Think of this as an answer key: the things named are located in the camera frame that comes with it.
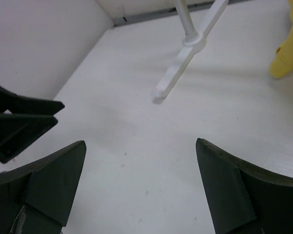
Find yellow trousers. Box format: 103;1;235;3
269;0;293;78

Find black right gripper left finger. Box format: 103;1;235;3
0;140;86;234

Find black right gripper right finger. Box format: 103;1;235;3
196;138;293;234

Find white clothes rack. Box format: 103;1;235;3
151;0;229;101

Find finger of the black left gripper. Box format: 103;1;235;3
0;113;58;163
0;86;65;116

